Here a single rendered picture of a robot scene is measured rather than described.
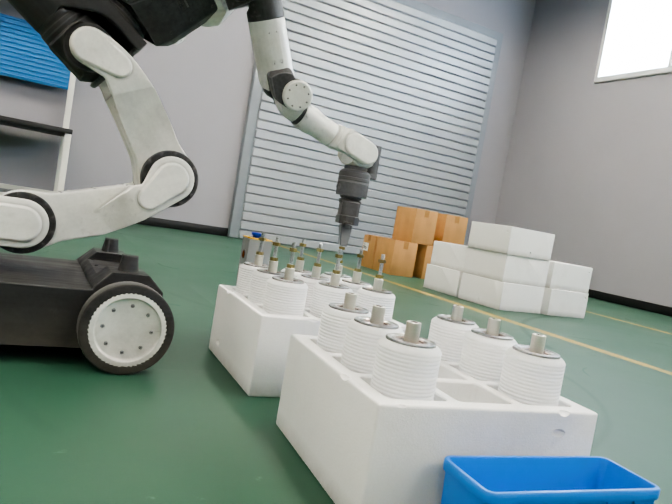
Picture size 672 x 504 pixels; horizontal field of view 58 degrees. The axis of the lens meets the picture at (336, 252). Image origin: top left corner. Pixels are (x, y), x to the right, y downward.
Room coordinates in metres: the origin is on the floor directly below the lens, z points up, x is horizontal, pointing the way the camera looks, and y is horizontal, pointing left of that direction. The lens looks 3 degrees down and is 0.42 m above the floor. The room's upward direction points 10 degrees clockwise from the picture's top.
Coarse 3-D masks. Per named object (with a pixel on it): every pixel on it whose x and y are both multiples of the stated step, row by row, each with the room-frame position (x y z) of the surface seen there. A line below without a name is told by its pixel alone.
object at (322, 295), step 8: (320, 288) 1.40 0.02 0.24; (328, 288) 1.39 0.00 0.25; (336, 288) 1.40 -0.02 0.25; (312, 296) 1.42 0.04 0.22; (320, 296) 1.40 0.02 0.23; (328, 296) 1.39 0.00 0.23; (336, 296) 1.39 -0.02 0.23; (344, 296) 1.40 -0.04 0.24; (312, 304) 1.41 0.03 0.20; (320, 304) 1.39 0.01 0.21; (328, 304) 1.39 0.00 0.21; (312, 312) 1.41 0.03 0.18; (320, 312) 1.39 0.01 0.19
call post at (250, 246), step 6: (246, 240) 1.75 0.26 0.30; (252, 240) 1.73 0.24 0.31; (258, 240) 1.74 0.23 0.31; (246, 246) 1.74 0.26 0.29; (252, 246) 1.73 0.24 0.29; (258, 246) 1.74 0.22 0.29; (264, 246) 1.75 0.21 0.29; (270, 246) 1.75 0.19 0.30; (246, 252) 1.73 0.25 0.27; (252, 252) 1.73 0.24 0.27; (264, 252) 1.75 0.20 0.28; (270, 252) 1.76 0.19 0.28; (240, 258) 1.78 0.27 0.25; (246, 258) 1.73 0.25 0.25; (252, 258) 1.73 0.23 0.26; (264, 258) 1.75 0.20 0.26; (240, 264) 1.77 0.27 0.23
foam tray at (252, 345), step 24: (216, 312) 1.61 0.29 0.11; (240, 312) 1.42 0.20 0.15; (264, 312) 1.32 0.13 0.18; (216, 336) 1.58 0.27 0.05; (240, 336) 1.39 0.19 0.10; (264, 336) 1.29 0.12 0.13; (288, 336) 1.31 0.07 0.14; (240, 360) 1.37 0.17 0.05; (264, 360) 1.29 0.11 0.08; (240, 384) 1.34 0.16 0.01; (264, 384) 1.30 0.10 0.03
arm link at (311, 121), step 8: (272, 96) 1.62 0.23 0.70; (280, 104) 1.55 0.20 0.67; (280, 112) 1.59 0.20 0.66; (288, 112) 1.56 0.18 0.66; (296, 112) 1.56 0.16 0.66; (304, 112) 1.57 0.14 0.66; (312, 112) 1.58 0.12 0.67; (320, 112) 1.61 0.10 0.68; (296, 120) 1.58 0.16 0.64; (304, 120) 1.58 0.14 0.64; (312, 120) 1.58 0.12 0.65; (320, 120) 1.60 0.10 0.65; (328, 120) 1.62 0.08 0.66; (304, 128) 1.59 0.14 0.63; (312, 128) 1.59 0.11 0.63; (320, 128) 1.60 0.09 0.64; (328, 128) 1.61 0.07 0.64; (336, 128) 1.63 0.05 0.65; (312, 136) 1.63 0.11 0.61; (320, 136) 1.62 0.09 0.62; (328, 136) 1.62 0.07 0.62
